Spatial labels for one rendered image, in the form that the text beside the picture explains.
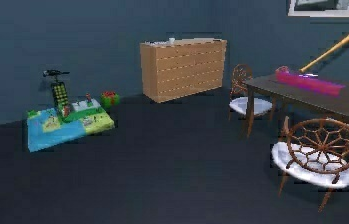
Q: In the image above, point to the brown web-back chair white cushion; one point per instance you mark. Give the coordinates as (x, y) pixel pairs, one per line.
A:
(318, 156)
(245, 96)

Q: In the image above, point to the wooden chest of drawers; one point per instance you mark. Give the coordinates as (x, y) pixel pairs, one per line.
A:
(182, 70)

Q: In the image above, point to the green red gift box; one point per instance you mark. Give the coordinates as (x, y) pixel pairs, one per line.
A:
(110, 99)

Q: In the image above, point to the white cup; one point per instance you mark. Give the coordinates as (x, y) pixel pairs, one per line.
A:
(171, 40)

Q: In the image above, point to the colourful toy play board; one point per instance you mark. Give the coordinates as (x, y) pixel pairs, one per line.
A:
(68, 125)

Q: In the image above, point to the black green checked toy stand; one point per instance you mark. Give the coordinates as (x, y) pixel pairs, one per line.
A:
(59, 90)

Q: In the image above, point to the pink long box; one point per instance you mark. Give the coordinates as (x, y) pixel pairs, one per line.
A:
(307, 82)

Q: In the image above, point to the dark brown table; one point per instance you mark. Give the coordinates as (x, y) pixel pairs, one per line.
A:
(315, 96)

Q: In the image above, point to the wooden baseball bat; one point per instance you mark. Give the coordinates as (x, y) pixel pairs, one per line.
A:
(335, 46)

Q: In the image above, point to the white framed picture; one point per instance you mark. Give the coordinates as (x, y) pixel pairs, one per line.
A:
(322, 7)

